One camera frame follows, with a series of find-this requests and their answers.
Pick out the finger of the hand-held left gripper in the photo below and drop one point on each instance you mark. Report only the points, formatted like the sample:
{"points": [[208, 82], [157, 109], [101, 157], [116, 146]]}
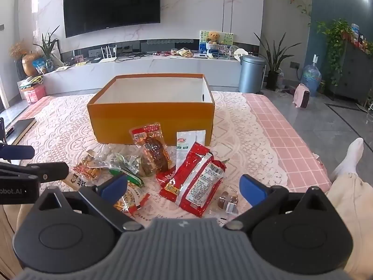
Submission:
{"points": [[17, 151], [43, 171]]}

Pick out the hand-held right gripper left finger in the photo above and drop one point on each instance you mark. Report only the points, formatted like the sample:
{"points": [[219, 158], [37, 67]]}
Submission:
{"points": [[112, 187]]}

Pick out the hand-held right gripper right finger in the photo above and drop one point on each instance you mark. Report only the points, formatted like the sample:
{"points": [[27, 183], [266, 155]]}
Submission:
{"points": [[252, 189]]}

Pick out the small brown snack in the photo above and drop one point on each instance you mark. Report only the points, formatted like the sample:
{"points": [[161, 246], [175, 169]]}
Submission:
{"points": [[233, 204], [223, 201]]}

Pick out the orange yellow snack packet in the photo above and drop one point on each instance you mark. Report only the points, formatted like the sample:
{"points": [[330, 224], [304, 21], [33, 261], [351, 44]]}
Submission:
{"points": [[135, 197]]}

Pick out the clear packet with green label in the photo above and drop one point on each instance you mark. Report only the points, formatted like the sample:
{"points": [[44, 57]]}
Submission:
{"points": [[128, 166]]}

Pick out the clear packet of orange snack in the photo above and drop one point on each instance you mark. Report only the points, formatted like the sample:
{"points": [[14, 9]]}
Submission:
{"points": [[90, 167]]}

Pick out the beige cartoon snack packet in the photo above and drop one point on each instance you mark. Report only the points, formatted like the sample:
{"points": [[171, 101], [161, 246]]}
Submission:
{"points": [[77, 180]]}

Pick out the red-label brown meat packet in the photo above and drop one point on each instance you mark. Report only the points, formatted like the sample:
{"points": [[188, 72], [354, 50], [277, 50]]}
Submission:
{"points": [[153, 148]]}

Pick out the large red snack packet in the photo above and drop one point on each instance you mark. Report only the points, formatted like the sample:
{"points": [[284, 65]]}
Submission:
{"points": [[195, 180]]}

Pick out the orange cardboard box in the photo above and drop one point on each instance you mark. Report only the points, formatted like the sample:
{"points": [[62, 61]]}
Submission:
{"points": [[151, 122]]}

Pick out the white green snack packet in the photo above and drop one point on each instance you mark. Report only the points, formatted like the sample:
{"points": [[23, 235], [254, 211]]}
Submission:
{"points": [[183, 145]]}

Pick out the black notebook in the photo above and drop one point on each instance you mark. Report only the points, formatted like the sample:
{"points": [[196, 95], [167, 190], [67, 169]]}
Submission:
{"points": [[22, 129]]}

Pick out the black smartphone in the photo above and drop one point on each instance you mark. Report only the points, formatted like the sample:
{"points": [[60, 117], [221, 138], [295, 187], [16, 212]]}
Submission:
{"points": [[2, 129]]}

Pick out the person's left leg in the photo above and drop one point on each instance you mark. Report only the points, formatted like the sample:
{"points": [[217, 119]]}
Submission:
{"points": [[7, 233]]}

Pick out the person's leg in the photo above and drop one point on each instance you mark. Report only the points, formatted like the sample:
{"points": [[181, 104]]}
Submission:
{"points": [[352, 210], [7, 233]]}

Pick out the pink box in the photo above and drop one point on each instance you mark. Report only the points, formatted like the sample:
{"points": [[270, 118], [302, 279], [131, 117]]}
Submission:
{"points": [[35, 93]]}

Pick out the stack of paper bags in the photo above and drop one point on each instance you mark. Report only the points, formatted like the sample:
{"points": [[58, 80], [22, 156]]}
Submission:
{"points": [[30, 82]]}

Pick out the brown vase with dried flowers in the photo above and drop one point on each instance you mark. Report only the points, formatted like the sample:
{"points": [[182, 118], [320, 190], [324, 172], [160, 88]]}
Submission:
{"points": [[29, 64]]}

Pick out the blue snack bag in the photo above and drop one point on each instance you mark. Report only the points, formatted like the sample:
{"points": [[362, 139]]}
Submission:
{"points": [[39, 65]]}

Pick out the loose papers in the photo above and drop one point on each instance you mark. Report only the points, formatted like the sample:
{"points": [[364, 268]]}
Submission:
{"points": [[62, 68]]}

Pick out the person's right leg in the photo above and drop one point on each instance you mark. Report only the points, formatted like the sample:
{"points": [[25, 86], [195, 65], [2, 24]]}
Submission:
{"points": [[352, 210]]}

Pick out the person's white sock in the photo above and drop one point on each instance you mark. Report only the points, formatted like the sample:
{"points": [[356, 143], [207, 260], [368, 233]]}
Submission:
{"points": [[349, 157]]}

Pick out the pink heater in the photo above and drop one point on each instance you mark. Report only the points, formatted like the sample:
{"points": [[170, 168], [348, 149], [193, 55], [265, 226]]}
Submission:
{"points": [[301, 96]]}

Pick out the leafy plant in glass vase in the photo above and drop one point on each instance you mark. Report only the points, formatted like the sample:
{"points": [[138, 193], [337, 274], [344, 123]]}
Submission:
{"points": [[48, 49]]}

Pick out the silver trash can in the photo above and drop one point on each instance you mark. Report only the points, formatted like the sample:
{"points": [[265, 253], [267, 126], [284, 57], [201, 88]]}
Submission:
{"points": [[251, 74]]}

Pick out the black set-top box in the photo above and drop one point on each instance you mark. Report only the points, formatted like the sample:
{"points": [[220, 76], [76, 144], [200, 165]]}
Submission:
{"points": [[96, 61]]}

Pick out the blue water jug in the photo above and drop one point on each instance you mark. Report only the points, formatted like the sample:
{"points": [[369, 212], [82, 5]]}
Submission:
{"points": [[311, 78]]}

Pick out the white router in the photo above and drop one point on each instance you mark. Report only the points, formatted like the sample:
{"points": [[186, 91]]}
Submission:
{"points": [[108, 59]]}

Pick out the long-leaf plant in black pot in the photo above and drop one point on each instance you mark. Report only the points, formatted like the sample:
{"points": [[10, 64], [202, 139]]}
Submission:
{"points": [[274, 61]]}

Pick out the white scale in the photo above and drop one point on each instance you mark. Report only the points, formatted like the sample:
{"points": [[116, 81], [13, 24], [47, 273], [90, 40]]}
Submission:
{"points": [[200, 56]]}

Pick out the white basket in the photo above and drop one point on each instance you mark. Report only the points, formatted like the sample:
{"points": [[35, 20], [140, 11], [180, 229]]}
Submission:
{"points": [[212, 47]]}

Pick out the green picture board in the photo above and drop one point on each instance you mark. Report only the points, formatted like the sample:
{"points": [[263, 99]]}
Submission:
{"points": [[225, 42]]}

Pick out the pile of yellow snack packets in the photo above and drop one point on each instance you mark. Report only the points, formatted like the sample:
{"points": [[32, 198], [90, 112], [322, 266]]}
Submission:
{"points": [[184, 53]]}

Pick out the grey cabinet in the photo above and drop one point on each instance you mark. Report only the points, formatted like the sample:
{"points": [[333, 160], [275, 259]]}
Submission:
{"points": [[355, 73]]}

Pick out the brown teddy bear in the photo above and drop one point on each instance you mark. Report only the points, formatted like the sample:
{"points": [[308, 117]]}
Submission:
{"points": [[213, 37]]}

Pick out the green ivy plant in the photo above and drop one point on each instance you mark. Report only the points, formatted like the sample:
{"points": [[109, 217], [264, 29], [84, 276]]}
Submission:
{"points": [[333, 38]]}

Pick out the row of bottles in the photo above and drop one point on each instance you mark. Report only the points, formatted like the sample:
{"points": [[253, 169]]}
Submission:
{"points": [[361, 39]]}

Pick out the small photo frame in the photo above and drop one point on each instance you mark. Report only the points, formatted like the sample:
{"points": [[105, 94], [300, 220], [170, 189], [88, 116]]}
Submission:
{"points": [[78, 59]]}

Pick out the wall outlet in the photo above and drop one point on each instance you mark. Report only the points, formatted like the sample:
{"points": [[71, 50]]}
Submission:
{"points": [[295, 65]]}

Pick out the black wall television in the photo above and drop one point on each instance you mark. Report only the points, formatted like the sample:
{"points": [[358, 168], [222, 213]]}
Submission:
{"points": [[112, 4]]}

